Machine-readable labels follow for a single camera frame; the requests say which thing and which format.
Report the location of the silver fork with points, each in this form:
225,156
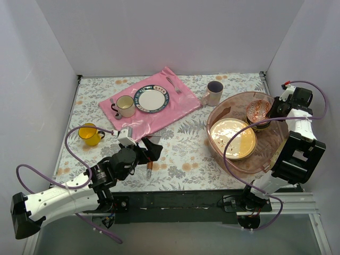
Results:
178,91

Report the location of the yellow orange cup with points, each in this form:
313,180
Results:
90,135

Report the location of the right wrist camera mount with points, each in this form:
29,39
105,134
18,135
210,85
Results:
288,91

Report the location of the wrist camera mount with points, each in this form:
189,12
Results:
288,91
124,136

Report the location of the pink mug purple inside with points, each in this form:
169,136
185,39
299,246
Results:
213,94

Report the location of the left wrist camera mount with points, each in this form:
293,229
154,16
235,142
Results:
124,136

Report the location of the cream mug black handle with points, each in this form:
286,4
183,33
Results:
125,105

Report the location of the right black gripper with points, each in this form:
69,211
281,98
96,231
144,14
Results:
277,108

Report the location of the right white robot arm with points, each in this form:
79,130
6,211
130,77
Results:
299,154

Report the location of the yellow bottom plate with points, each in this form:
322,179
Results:
242,146

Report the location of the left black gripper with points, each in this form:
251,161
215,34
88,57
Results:
145,151

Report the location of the metal spatula wooden handle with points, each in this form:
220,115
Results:
150,163

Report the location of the dark patterned bowl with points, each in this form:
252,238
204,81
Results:
259,128

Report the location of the pink transparent plastic bin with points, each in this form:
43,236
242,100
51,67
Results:
267,140

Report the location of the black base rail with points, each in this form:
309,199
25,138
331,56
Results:
178,206

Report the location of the pink satin cloth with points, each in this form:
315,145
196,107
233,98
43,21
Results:
144,124

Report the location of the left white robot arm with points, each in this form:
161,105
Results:
89,191

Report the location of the green rimmed white plate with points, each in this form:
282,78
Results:
151,99

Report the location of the red patterned small bowl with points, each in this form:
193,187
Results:
257,111

